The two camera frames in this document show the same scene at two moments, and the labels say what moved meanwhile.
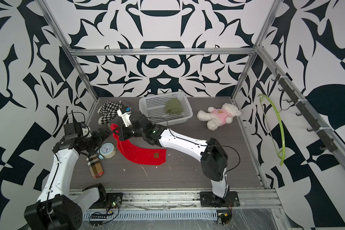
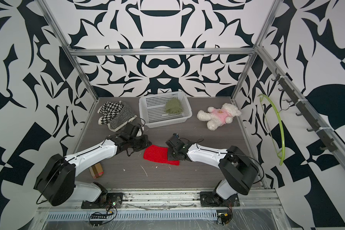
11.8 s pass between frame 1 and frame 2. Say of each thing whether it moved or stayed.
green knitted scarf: stayed
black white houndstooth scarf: stayed
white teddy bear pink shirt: stayed
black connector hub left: stayed
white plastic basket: stayed
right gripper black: moved
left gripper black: moved
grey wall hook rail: stayed
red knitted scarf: moved
